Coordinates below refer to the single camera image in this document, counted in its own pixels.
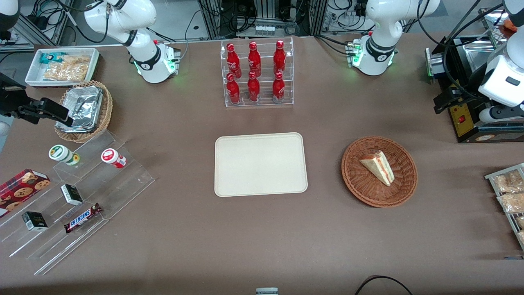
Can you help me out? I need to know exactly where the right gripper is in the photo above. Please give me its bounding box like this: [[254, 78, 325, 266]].
[[0, 73, 75, 126]]

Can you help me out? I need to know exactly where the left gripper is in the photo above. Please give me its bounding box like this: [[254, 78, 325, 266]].
[[434, 54, 524, 115]]

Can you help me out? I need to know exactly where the triangular sandwich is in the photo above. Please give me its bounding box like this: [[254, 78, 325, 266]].
[[359, 150, 395, 186]]

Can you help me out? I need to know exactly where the small light wicker basket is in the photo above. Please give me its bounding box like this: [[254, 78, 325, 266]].
[[54, 80, 113, 143]]

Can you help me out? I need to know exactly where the large brown wicker basket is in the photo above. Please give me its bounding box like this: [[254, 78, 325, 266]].
[[341, 136, 418, 208]]

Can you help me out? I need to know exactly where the beige plastic tray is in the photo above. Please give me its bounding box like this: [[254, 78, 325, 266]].
[[214, 132, 308, 197]]

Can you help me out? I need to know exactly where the black food warmer machine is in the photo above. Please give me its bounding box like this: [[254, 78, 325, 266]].
[[425, 6, 524, 144]]

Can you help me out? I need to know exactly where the white plastic bin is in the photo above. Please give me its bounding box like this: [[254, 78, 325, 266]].
[[25, 48, 101, 88]]

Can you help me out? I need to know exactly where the aluminium foil container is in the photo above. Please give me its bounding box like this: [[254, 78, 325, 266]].
[[56, 85, 103, 132]]

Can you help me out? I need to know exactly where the clear bag of chips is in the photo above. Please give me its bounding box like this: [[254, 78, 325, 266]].
[[43, 61, 89, 82], [61, 54, 91, 68]]

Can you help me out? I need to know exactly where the green capped yogurt bottle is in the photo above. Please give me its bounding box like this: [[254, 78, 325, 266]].
[[48, 145, 80, 166]]

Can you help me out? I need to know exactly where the steel warmer pan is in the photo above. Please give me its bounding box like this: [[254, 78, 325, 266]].
[[463, 41, 502, 74]]

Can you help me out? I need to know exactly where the teal snack packet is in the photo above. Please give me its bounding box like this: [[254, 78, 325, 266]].
[[40, 51, 66, 64]]

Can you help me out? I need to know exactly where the red cookie box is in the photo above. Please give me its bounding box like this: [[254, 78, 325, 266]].
[[0, 169, 51, 218]]

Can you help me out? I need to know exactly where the red capped yogurt bottle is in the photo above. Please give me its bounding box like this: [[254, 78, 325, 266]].
[[101, 148, 126, 169]]

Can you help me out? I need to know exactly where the small black carton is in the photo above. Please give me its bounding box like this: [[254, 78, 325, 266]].
[[61, 184, 84, 206], [22, 211, 48, 231]]

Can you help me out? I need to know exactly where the clear acrylic step stand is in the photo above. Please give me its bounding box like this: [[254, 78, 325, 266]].
[[0, 130, 155, 276]]

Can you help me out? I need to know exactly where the Snickers chocolate bar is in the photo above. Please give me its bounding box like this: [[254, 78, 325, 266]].
[[64, 203, 102, 234]]

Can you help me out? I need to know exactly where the red cola bottle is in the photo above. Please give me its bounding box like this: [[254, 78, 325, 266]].
[[226, 73, 241, 104], [248, 41, 262, 77], [273, 40, 286, 75], [247, 71, 260, 102], [226, 43, 242, 78], [272, 72, 285, 101]]

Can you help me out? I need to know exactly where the clear acrylic bottle rack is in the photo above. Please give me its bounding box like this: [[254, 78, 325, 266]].
[[220, 36, 294, 108]]

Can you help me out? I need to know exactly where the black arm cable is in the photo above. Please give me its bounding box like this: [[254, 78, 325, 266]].
[[417, 0, 505, 103]]

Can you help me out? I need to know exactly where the metal wire tray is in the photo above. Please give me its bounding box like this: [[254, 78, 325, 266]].
[[485, 163, 524, 250]]

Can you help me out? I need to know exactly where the black table cable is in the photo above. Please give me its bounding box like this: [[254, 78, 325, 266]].
[[354, 275, 414, 295]]

